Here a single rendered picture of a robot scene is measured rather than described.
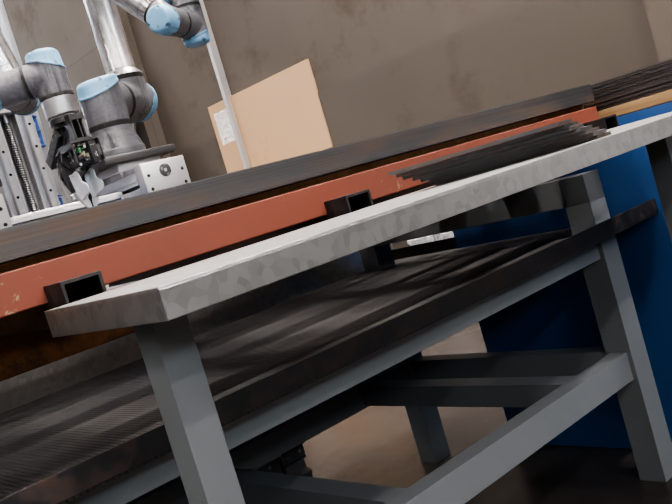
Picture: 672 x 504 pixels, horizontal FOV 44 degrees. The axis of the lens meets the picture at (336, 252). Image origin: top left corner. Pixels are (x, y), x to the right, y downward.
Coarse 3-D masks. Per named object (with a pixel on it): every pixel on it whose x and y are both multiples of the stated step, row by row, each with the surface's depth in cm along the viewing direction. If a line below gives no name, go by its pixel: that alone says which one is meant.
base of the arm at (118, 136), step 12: (120, 120) 224; (96, 132) 223; (108, 132) 222; (120, 132) 223; (132, 132) 226; (96, 144) 223; (108, 144) 222; (120, 144) 221; (132, 144) 223; (144, 144) 229; (108, 156) 221
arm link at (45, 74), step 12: (48, 48) 181; (36, 60) 180; (48, 60) 181; (60, 60) 183; (24, 72) 180; (36, 72) 180; (48, 72) 180; (60, 72) 182; (36, 84) 181; (48, 84) 181; (60, 84) 181; (36, 96) 183; (48, 96) 181
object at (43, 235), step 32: (544, 96) 165; (576, 96) 172; (416, 128) 140; (448, 128) 145; (480, 128) 151; (288, 160) 121; (320, 160) 125; (352, 160) 129; (160, 192) 107; (192, 192) 110; (224, 192) 113; (256, 192) 117; (32, 224) 96; (64, 224) 98; (96, 224) 101; (128, 224) 104; (0, 256) 93
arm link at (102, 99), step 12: (84, 84) 222; (96, 84) 221; (108, 84) 223; (120, 84) 229; (84, 96) 222; (96, 96) 221; (108, 96) 222; (120, 96) 226; (132, 96) 231; (84, 108) 223; (96, 108) 222; (108, 108) 222; (120, 108) 224; (132, 108) 231; (96, 120) 222; (108, 120) 222
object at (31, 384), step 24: (336, 264) 227; (360, 264) 233; (264, 288) 211; (288, 288) 216; (312, 288) 221; (192, 312) 197; (216, 312) 201; (240, 312) 205; (72, 360) 177; (96, 360) 180; (120, 360) 184; (0, 384) 167; (24, 384) 170; (48, 384) 173; (72, 384) 176; (0, 408) 166
